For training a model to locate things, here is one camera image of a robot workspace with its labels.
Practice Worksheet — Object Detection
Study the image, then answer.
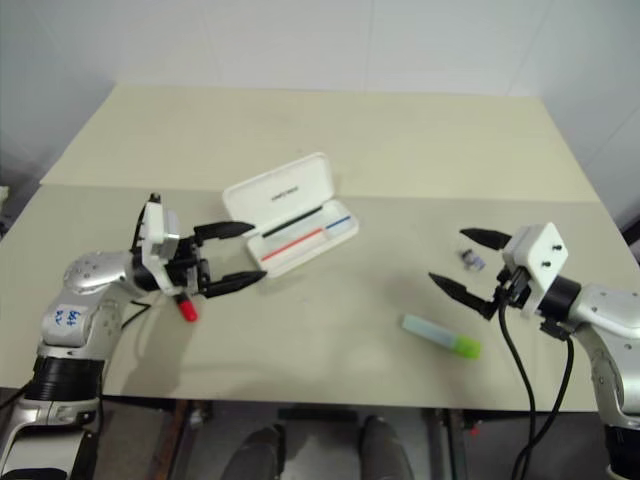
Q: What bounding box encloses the dark table crossbar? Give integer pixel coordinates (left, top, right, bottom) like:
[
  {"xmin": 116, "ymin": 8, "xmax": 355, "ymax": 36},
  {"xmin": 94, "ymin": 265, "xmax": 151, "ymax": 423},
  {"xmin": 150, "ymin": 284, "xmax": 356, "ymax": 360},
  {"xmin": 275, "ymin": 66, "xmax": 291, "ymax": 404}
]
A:
[{"xmin": 277, "ymin": 406, "xmax": 362, "ymax": 423}]

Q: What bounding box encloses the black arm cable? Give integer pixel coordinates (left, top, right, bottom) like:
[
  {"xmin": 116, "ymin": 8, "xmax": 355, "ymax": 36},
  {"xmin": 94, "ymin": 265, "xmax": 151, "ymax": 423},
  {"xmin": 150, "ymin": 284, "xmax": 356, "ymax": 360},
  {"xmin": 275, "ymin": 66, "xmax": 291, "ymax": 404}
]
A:
[
  {"xmin": 524, "ymin": 319, "xmax": 576, "ymax": 454},
  {"xmin": 497, "ymin": 299, "xmax": 539, "ymax": 480},
  {"xmin": 119, "ymin": 299, "xmax": 154, "ymax": 331}
]

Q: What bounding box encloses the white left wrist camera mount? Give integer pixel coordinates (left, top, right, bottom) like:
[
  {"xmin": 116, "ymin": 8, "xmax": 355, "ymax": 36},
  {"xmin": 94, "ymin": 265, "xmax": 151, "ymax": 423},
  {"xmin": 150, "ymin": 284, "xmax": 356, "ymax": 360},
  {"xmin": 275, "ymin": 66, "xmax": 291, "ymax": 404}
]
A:
[{"xmin": 135, "ymin": 192, "xmax": 182, "ymax": 297}]

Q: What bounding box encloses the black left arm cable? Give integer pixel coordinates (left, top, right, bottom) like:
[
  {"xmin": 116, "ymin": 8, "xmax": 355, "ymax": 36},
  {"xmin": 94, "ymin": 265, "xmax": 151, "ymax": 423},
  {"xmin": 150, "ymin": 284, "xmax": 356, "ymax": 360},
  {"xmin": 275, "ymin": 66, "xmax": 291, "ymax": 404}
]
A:
[{"xmin": 119, "ymin": 299, "xmax": 154, "ymax": 331}]

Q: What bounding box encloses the short red marker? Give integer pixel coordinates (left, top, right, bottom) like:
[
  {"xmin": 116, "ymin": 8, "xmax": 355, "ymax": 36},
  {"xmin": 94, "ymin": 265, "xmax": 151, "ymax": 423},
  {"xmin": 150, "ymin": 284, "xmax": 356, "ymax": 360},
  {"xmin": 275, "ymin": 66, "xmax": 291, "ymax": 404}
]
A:
[{"xmin": 178, "ymin": 294, "xmax": 200, "ymax": 324}]

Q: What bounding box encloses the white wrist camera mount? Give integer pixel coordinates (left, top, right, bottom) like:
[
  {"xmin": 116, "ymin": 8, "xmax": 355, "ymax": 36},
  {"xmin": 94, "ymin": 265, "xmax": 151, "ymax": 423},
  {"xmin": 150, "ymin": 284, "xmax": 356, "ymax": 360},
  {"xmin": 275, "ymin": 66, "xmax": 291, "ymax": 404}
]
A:
[
  {"xmin": 135, "ymin": 192, "xmax": 182, "ymax": 297},
  {"xmin": 501, "ymin": 222, "xmax": 572, "ymax": 319}
]

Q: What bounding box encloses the green capped pale blue highlighter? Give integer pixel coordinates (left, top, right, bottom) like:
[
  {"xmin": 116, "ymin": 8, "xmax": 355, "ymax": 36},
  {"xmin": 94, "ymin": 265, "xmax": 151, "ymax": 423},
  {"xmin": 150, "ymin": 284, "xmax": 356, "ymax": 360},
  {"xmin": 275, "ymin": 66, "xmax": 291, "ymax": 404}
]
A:
[{"xmin": 400, "ymin": 313, "xmax": 483, "ymax": 361}]

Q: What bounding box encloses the small grey clip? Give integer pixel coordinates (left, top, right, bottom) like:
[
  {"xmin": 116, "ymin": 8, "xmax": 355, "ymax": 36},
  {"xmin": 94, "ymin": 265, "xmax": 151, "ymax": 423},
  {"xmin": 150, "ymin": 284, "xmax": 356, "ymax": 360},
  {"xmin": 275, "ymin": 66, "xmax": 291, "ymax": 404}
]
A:
[{"xmin": 458, "ymin": 247, "xmax": 487, "ymax": 272}]

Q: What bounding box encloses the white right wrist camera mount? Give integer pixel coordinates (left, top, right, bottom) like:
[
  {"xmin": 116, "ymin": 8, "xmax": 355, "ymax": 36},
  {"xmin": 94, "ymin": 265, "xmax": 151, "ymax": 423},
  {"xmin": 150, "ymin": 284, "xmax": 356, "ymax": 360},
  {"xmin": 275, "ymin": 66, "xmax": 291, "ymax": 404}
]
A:
[{"xmin": 501, "ymin": 222, "xmax": 572, "ymax": 319}]

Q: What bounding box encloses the white hard pencil case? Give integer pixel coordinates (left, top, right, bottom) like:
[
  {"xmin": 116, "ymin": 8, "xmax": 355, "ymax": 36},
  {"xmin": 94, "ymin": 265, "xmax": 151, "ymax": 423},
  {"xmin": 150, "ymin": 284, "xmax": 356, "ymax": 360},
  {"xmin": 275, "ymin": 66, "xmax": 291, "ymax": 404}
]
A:
[{"xmin": 221, "ymin": 152, "xmax": 361, "ymax": 280}]

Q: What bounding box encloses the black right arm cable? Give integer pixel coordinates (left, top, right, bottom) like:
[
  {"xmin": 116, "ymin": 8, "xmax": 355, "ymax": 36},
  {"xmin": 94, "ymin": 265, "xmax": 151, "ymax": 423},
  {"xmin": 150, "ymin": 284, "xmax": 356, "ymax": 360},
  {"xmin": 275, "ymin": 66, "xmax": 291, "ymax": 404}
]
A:
[
  {"xmin": 524, "ymin": 319, "xmax": 576, "ymax": 454},
  {"xmin": 497, "ymin": 299, "xmax": 539, "ymax": 480}
]

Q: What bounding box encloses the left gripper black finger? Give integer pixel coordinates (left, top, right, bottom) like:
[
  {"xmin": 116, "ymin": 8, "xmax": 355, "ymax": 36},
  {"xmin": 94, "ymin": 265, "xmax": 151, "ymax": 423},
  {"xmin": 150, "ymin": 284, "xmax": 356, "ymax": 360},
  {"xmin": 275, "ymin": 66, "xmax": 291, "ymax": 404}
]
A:
[
  {"xmin": 193, "ymin": 221, "xmax": 257, "ymax": 242},
  {"xmin": 202, "ymin": 271, "xmax": 269, "ymax": 301}
]

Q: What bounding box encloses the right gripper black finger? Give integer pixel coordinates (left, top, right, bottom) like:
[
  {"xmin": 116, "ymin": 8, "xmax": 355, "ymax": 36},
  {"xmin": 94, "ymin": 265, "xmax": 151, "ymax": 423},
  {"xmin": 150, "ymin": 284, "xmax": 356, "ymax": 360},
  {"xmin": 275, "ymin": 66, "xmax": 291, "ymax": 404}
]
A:
[
  {"xmin": 428, "ymin": 272, "xmax": 499, "ymax": 321},
  {"xmin": 459, "ymin": 227, "xmax": 513, "ymax": 252}
]

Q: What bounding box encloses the metal table leg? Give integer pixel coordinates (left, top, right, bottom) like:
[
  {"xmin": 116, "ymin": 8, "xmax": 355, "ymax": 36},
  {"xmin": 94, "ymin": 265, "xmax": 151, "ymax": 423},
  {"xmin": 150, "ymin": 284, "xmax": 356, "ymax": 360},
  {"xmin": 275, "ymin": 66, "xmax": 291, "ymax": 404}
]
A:
[
  {"xmin": 432, "ymin": 408, "xmax": 477, "ymax": 480},
  {"xmin": 167, "ymin": 399, "xmax": 214, "ymax": 480}
]

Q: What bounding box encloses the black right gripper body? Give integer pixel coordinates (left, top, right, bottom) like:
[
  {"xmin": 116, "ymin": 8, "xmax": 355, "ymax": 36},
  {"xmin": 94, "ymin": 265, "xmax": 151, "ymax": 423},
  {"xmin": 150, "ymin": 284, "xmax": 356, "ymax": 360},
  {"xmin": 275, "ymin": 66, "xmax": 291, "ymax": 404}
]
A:
[{"xmin": 492, "ymin": 264, "xmax": 534, "ymax": 310}]

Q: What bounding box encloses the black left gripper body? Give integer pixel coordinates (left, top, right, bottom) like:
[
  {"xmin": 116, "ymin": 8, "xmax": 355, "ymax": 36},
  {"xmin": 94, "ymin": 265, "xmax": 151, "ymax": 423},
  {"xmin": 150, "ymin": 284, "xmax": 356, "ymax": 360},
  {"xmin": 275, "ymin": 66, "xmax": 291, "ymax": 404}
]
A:
[{"xmin": 167, "ymin": 233, "xmax": 212, "ymax": 299}]

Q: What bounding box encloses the dark rounded shape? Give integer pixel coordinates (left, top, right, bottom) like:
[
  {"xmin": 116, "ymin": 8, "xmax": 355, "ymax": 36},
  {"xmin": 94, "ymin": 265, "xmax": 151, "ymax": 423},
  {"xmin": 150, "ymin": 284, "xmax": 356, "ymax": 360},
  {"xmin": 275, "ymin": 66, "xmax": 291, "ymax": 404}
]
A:
[
  {"xmin": 233, "ymin": 423, "xmax": 287, "ymax": 480},
  {"xmin": 359, "ymin": 414, "xmax": 417, "ymax": 480}
]

